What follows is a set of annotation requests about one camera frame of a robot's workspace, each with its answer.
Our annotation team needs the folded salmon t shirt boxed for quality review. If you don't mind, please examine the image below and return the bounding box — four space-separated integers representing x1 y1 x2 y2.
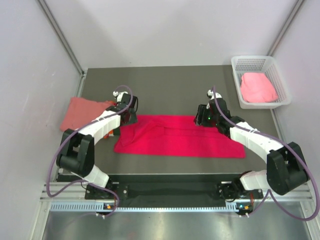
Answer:
59 97 115 132

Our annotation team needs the slotted grey cable duct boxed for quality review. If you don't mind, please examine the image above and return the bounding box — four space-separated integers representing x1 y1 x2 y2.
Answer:
50 202 251 213

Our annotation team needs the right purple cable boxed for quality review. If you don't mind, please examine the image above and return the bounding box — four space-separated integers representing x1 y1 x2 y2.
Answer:
211 85 320 222

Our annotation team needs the magenta t shirt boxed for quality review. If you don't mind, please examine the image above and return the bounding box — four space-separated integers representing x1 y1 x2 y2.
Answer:
113 115 246 159

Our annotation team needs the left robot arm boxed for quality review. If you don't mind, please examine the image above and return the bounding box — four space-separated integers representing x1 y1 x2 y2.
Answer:
55 91 139 199

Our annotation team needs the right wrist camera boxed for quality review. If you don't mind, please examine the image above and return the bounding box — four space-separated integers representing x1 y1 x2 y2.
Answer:
206 89 222 100

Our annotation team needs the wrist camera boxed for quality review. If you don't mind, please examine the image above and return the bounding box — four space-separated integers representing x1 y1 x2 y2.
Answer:
206 89 222 100
112 91 128 103

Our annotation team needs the light pink t shirt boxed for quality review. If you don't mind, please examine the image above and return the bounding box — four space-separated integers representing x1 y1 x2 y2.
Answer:
240 72 278 103

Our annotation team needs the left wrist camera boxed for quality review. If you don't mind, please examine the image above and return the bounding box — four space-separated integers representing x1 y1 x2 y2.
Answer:
112 91 128 103

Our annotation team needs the white plastic basket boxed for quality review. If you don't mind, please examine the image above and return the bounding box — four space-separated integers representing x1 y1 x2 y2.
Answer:
231 55 292 109

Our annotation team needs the folded orange t shirt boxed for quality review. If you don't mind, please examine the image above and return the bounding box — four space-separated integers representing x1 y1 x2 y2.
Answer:
103 101 120 139

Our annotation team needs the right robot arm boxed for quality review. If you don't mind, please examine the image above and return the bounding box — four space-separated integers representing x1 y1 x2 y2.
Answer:
194 97 310 198

